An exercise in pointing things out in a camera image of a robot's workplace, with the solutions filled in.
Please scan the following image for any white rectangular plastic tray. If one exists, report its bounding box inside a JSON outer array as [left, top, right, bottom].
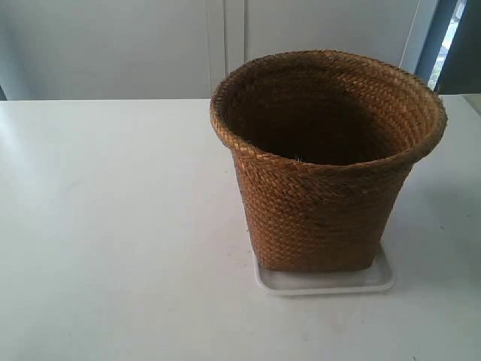
[[253, 248, 395, 297]]

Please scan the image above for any window frame with glass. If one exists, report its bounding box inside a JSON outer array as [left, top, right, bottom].
[[415, 0, 480, 95]]

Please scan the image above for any brown woven wicker basket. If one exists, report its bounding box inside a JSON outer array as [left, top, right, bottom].
[[210, 50, 447, 272]]

